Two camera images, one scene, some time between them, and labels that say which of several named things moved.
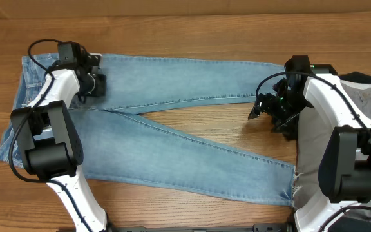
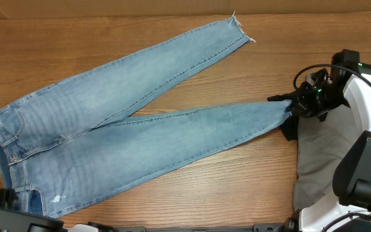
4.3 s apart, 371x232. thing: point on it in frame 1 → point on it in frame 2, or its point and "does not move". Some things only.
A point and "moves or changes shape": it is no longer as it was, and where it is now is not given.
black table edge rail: x=257 y=227 does not move
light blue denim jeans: x=118 y=146 moves or changes shape
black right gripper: x=266 y=105 → x=301 y=104
